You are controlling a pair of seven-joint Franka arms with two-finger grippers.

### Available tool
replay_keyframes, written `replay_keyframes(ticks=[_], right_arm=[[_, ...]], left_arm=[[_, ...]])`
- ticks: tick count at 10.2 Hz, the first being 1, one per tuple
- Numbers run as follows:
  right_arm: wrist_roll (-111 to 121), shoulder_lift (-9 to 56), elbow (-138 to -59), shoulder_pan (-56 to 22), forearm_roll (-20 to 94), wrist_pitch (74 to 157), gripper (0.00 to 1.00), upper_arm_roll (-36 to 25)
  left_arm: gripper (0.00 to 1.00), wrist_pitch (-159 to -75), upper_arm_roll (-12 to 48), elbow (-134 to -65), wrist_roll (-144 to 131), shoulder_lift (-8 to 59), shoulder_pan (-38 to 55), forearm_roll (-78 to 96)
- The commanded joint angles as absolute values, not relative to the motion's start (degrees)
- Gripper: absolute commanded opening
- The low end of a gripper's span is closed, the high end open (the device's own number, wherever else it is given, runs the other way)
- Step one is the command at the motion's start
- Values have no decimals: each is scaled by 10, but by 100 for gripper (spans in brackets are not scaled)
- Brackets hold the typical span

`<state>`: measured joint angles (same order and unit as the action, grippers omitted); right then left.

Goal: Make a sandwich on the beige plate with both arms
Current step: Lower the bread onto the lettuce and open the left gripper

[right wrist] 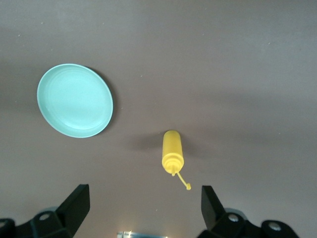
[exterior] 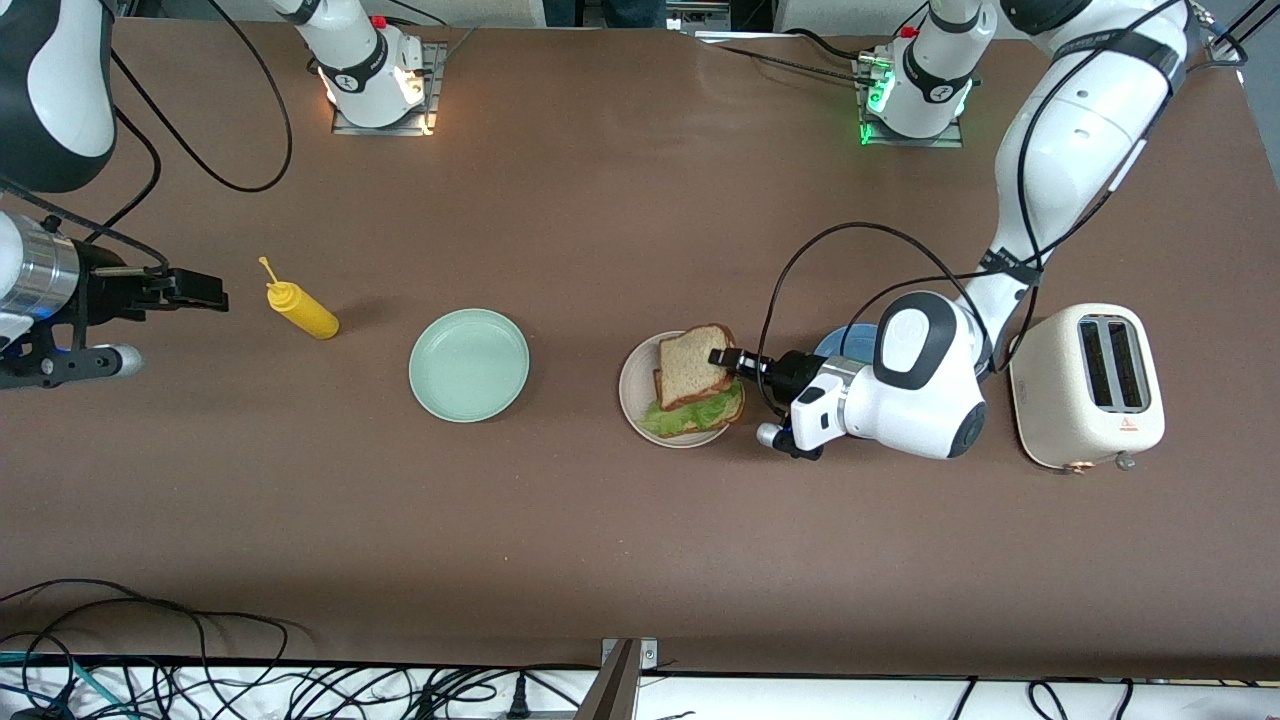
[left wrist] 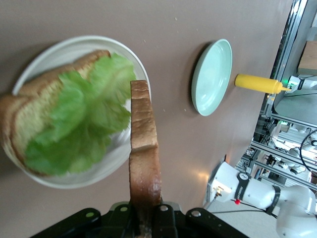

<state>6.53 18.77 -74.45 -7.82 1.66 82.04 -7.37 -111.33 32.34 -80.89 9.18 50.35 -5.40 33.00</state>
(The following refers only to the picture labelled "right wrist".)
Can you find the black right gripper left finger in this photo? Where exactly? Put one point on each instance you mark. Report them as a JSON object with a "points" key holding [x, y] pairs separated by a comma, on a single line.
{"points": [[71, 208]]}

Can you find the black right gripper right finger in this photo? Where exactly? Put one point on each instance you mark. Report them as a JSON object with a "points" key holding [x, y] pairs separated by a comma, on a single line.
{"points": [[213, 208]]}

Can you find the yellow mustard squeeze bottle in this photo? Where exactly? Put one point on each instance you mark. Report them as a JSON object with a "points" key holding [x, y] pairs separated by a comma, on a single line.
{"points": [[172, 151]]}

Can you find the pale green plate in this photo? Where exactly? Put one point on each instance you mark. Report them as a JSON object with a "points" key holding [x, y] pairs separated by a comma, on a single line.
{"points": [[74, 99]]}

